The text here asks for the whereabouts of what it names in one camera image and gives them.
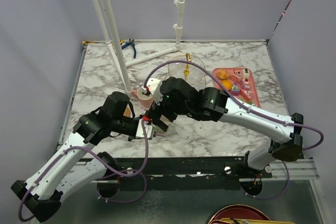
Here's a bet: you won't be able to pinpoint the three-tier glass dessert stand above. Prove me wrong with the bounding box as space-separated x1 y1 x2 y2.
167 53 206 90

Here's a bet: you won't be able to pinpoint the toy pink swirl roll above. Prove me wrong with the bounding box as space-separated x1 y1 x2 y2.
229 75 241 83

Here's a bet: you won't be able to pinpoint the pink-handled metal tongs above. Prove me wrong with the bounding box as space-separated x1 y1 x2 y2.
154 122 191 137

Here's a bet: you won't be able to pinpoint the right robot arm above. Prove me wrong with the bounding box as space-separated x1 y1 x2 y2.
145 77 303 177

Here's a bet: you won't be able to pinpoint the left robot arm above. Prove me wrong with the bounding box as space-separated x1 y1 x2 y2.
11 91 153 222

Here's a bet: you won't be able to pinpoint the cork coaster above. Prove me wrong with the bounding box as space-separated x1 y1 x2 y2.
123 105 133 118

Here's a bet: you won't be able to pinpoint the green mug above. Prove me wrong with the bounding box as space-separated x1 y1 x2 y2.
154 125 170 134

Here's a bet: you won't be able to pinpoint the pink mug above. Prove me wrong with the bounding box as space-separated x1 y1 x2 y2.
131 86 154 111

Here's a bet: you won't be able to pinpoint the toy bread bun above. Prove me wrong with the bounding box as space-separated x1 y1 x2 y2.
216 69 229 80

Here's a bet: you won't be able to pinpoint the toy orange egg tart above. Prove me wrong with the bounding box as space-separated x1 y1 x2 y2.
221 80 233 91

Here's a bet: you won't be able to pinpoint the toy purple cake slice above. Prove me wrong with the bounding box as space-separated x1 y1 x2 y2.
230 83 240 96

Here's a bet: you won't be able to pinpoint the toy pink heart cookie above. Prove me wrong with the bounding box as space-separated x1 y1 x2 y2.
233 69 242 76

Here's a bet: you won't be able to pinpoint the pink serving tray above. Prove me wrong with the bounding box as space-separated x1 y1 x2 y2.
213 67 260 107

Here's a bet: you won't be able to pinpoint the red round tray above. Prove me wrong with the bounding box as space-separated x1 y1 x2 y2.
208 205 270 223

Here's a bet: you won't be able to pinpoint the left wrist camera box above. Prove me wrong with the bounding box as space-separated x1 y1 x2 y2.
135 124 154 140

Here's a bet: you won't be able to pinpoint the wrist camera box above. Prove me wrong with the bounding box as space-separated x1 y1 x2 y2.
135 124 154 140
146 78 163 105

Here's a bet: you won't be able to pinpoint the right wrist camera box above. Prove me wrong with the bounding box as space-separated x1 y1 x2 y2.
146 78 163 105

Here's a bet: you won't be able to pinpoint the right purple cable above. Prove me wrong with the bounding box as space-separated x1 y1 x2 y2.
145 60 325 200

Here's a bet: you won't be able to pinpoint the purple cable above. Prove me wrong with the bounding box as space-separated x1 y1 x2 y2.
19 119 150 222
145 60 325 200

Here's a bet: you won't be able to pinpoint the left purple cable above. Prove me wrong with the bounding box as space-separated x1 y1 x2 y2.
19 119 150 222

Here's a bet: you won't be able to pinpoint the aluminium rail base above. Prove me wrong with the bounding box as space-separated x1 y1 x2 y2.
73 155 320 184

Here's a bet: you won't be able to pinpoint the blue-handled pliers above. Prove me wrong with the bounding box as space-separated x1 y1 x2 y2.
118 38 137 59

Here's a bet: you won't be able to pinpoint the white pvc pipe frame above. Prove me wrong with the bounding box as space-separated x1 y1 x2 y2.
86 0 185 94

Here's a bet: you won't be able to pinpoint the yellow-handled tool at wall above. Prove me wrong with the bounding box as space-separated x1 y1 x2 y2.
82 41 105 45

